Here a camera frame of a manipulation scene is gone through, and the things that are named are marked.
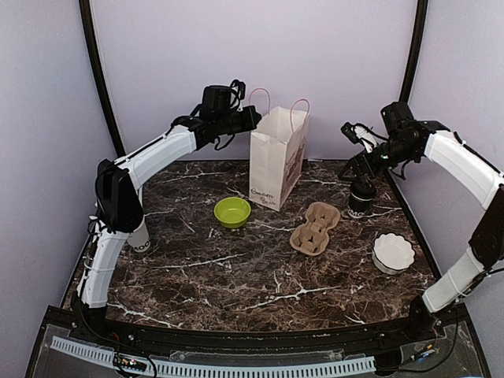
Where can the brown cardboard cup carrier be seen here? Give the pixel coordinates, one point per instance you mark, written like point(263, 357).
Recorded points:
point(312, 238)

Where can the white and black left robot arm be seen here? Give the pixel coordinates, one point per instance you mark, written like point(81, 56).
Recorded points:
point(118, 185)

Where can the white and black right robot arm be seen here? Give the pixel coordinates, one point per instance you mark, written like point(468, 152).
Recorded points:
point(411, 140)

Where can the white paper cup holding straws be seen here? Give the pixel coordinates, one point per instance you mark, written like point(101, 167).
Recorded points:
point(139, 240)

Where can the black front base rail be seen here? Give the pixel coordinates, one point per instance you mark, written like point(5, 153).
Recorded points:
point(451, 349)

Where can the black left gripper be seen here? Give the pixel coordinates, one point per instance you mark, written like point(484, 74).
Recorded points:
point(251, 122)

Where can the grey slotted cable duct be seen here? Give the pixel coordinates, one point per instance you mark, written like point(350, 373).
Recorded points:
point(191, 364)

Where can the black frame post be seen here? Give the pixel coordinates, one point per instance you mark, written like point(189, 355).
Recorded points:
point(99, 77)
point(414, 50)

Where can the black plastic cup lid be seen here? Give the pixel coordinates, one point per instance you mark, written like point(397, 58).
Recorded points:
point(363, 191)

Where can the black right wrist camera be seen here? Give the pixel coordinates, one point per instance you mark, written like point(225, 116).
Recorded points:
point(361, 134)

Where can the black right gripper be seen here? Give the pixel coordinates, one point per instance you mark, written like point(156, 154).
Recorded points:
point(360, 169)

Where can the white scalloped ceramic bowl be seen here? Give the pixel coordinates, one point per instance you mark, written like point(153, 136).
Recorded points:
point(392, 254)

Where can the black right frame post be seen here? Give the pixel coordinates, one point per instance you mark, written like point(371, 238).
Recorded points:
point(414, 50)

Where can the black paper coffee cup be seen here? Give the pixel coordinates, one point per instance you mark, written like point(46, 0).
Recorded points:
point(359, 205)

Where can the lime green plastic bowl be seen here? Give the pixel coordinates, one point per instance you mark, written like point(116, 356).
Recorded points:
point(232, 212)

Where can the black left frame post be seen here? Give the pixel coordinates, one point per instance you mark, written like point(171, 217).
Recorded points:
point(99, 77)

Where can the white paper takeout bag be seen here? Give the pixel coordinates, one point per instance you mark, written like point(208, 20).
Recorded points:
point(277, 149)

